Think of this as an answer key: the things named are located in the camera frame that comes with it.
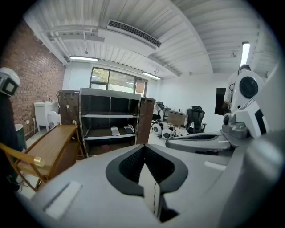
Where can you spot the black mesh office chair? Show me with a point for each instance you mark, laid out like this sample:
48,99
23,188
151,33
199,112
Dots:
194,118

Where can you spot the black wall screen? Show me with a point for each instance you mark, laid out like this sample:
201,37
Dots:
220,101

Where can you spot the wooden cart with gold frame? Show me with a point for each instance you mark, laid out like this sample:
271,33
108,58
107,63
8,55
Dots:
55,142

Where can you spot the white vanity cabinet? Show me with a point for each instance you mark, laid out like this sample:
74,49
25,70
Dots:
43,109

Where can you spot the black-framed window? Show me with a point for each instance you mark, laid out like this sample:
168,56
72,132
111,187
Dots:
115,80

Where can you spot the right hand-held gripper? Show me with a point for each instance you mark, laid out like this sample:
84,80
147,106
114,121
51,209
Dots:
247,104

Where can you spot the metal shelving unit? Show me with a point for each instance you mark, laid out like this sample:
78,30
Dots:
109,92

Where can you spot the green and white bathtub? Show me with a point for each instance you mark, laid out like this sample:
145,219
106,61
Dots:
20,135

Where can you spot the long ceiling light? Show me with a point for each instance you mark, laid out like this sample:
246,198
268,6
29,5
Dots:
84,58
151,75
245,54

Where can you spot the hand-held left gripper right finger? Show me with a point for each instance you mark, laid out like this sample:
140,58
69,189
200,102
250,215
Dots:
196,178

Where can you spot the white ceiling air conditioner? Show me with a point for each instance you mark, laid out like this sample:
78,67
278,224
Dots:
131,37

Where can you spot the white slipper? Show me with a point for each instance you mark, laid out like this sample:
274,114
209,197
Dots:
115,131
128,129

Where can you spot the white round wheeled device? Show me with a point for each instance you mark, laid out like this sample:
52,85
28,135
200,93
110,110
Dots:
157,129
168,133

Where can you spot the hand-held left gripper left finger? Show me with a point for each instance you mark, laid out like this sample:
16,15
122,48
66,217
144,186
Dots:
93,196

